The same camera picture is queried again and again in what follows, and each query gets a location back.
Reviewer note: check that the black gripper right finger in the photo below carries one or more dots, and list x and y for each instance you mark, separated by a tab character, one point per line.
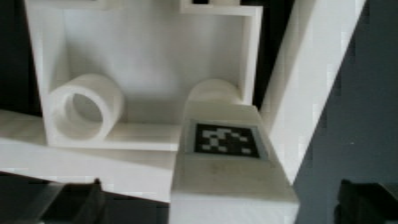
366	203

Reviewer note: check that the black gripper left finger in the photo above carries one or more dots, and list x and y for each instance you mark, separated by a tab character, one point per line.
41	202

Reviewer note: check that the white chair leg with tag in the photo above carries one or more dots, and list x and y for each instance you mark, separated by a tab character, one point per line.
229	185

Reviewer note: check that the white chair seat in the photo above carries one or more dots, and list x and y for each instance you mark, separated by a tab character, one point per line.
126	52

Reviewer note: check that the white U-shaped frame wall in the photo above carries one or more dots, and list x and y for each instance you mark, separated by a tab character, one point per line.
135	170

